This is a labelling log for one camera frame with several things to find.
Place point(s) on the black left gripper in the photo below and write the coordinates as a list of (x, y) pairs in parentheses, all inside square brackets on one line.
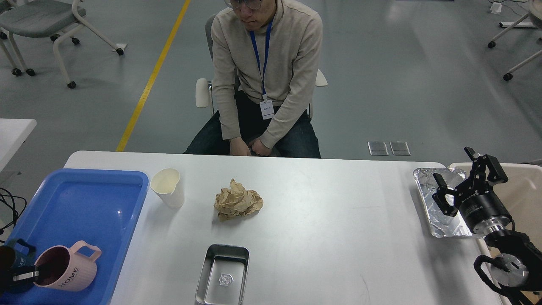
[(33, 273)]

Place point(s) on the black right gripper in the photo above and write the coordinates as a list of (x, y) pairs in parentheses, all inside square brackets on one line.
[(476, 201)]

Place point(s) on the pink HOME mug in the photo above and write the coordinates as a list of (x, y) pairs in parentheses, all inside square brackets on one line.
[(68, 268)]

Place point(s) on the stainless steel rectangular tray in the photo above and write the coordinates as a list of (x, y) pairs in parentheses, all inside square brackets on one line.
[(223, 275)]

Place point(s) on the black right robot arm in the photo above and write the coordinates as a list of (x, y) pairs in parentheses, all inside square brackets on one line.
[(517, 268)]

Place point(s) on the dark blue HOME mug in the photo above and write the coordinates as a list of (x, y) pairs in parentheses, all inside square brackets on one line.
[(11, 258)]

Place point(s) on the aluminium foil tray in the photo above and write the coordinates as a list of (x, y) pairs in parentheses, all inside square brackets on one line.
[(440, 225)]

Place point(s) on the beige plastic bin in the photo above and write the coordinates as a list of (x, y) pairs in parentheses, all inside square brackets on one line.
[(521, 196)]

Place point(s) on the right metal floor plate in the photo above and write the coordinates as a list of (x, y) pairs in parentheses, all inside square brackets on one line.
[(400, 148)]

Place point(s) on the metal floor plate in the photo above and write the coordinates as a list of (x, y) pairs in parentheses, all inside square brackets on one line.
[(400, 148), (378, 148)]

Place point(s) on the blue plastic tray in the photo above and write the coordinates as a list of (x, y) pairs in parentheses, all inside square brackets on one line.
[(100, 207)]

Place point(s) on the left metal floor plate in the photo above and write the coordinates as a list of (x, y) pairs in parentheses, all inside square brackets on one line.
[(378, 148)]

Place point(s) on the white side table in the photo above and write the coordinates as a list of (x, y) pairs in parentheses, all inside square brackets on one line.
[(13, 133)]

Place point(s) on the white paper cup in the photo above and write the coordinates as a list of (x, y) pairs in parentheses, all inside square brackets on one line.
[(167, 185)]

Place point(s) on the white power adapter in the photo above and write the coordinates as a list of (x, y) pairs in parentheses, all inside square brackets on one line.
[(496, 7)]

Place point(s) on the crumpled brown paper ball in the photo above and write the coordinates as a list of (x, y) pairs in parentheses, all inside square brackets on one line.
[(237, 201)]

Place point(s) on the seated man in beige sweater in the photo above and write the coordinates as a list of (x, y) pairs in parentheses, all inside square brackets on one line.
[(266, 58)]

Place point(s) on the grey wheeled chair left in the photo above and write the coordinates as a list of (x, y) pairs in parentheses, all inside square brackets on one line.
[(44, 18)]

